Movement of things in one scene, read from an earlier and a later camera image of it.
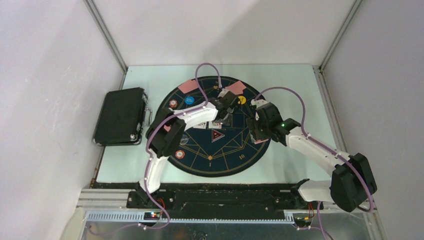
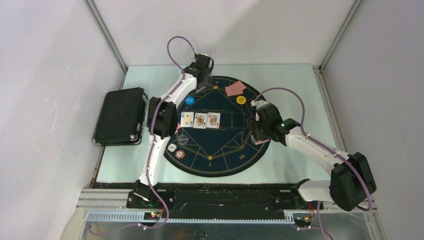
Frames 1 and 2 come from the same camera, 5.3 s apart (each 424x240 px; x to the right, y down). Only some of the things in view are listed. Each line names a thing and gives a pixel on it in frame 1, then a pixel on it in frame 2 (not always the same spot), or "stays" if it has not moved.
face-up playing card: [212, 125] stays
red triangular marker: [216, 135] to [200, 89]
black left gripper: [229, 111] to [207, 82]
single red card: [236, 88] stays
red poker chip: [179, 154] stays
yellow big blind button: [242, 100] stays
